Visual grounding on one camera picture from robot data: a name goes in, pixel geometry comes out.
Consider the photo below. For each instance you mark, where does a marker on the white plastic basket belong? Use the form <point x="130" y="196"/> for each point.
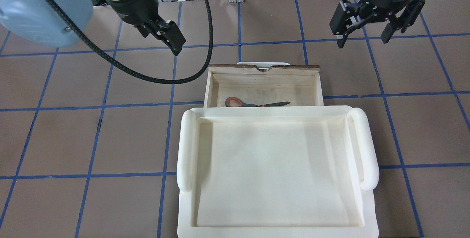
<point x="280" y="172"/>

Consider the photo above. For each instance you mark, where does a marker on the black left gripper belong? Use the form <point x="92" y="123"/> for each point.
<point x="133" y="7"/>

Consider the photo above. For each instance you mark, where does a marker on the grey orange scissors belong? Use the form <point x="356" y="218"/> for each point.
<point x="234" y="102"/>

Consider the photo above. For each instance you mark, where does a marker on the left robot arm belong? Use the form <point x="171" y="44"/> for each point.
<point x="37" y="21"/>

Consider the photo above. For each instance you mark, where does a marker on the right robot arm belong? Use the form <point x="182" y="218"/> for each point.
<point x="349" y="17"/>

